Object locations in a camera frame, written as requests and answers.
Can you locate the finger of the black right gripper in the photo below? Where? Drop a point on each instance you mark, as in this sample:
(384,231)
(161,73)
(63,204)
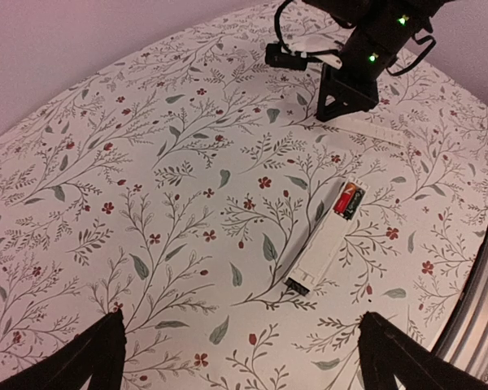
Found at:
(339,95)

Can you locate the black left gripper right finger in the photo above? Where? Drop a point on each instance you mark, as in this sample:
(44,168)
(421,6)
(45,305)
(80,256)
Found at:
(388,357)

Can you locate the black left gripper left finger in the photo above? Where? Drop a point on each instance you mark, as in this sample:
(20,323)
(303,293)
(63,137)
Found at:
(96,358)

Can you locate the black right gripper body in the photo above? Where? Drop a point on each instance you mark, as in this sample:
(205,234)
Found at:
(369,91)

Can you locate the white remote battery cover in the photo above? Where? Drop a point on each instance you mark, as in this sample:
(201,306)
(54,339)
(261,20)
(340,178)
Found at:
(371,130)

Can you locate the red battery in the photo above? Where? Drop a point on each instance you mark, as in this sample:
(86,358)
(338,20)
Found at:
(344,198)

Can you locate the dark green battery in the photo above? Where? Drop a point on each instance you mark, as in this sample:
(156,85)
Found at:
(354,203)

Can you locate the white remote control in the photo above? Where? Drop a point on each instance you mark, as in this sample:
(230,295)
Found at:
(316,257)

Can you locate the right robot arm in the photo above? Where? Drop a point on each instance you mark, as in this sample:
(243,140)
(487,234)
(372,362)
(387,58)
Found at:
(380,29)

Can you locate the floral patterned table mat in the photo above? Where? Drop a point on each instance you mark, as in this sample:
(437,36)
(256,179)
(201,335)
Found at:
(179,186)

